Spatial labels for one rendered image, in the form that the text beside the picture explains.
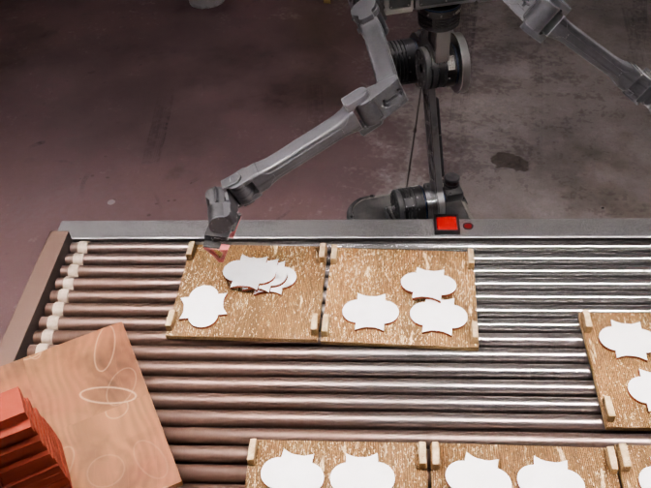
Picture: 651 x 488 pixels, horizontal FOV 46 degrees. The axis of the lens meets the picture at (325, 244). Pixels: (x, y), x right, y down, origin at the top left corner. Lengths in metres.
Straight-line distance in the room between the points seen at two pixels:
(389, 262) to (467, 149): 2.04
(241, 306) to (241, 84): 2.79
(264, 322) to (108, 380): 0.44
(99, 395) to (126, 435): 0.14
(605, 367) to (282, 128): 2.75
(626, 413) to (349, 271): 0.81
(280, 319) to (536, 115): 2.70
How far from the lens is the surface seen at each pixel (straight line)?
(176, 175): 4.13
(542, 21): 2.04
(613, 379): 2.03
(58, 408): 1.92
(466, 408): 1.94
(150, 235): 2.42
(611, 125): 4.49
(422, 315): 2.06
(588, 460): 1.88
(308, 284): 2.16
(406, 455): 1.83
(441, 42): 2.56
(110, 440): 1.82
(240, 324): 2.08
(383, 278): 2.16
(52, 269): 2.37
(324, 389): 1.96
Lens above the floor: 2.52
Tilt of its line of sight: 44 degrees down
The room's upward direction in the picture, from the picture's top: 4 degrees counter-clockwise
